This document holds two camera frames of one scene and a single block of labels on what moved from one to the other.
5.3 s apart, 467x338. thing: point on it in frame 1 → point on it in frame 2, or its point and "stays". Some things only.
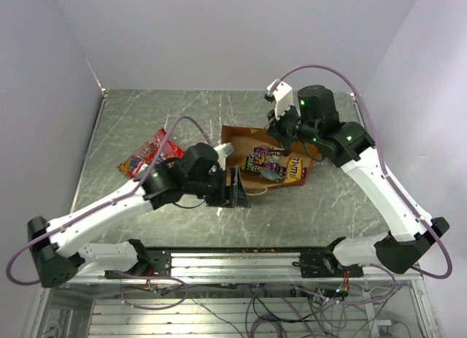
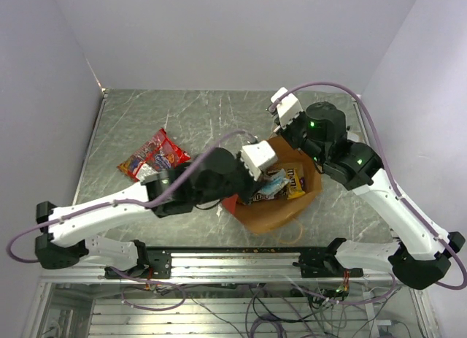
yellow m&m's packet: (293, 169) → (295, 189)
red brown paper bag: (245, 139) → (268, 215)
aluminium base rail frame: (235, 293) stays
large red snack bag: (157, 149) stays
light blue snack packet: (271, 174) → (277, 181)
